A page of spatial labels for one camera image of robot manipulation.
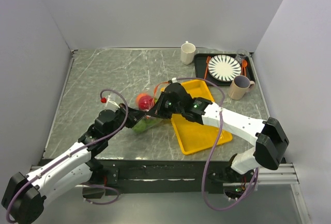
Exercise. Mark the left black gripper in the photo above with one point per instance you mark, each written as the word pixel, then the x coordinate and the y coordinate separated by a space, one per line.
pixel 135 115

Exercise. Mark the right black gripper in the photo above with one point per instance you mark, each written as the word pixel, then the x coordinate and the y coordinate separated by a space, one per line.
pixel 158 109

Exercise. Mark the bumpy green toy fruit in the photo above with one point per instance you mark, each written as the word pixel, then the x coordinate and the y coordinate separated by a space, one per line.
pixel 139 128

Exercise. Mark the red toy apple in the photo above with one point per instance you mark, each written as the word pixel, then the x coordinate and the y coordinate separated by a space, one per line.
pixel 145 103

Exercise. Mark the green toy starfruit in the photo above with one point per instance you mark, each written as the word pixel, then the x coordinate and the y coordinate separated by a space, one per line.
pixel 152 121

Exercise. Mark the orange toy tangerine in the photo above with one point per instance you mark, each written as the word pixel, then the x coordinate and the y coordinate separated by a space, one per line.
pixel 139 96

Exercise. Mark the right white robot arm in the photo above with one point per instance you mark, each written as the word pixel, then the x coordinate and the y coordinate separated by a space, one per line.
pixel 268 140

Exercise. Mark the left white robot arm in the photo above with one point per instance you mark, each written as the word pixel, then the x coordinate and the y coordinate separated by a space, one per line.
pixel 26 195

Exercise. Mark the yellow plastic tray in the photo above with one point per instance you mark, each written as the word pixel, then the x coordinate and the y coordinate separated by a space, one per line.
pixel 193 137

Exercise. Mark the black base beam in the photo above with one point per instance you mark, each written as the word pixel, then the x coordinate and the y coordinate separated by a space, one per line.
pixel 156 176

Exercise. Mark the white ceramic mug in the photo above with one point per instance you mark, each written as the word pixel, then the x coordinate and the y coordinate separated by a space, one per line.
pixel 187 52

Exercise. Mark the black serving tray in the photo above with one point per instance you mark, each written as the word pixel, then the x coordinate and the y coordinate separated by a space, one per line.
pixel 199 61

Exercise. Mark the orange plastic fork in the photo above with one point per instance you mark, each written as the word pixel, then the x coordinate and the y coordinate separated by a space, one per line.
pixel 206 68

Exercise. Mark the striped white plate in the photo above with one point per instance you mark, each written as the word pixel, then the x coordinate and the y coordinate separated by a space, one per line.
pixel 224 68

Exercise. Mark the beige mug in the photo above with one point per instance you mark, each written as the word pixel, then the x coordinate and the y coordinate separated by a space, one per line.
pixel 239 87

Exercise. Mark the orange plastic spoon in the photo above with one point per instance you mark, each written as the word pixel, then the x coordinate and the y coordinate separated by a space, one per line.
pixel 244 65

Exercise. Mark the clear glass cup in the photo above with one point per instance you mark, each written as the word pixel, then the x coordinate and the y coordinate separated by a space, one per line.
pixel 241 55

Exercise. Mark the aluminium rail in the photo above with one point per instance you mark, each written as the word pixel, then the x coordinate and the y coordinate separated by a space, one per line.
pixel 284 175

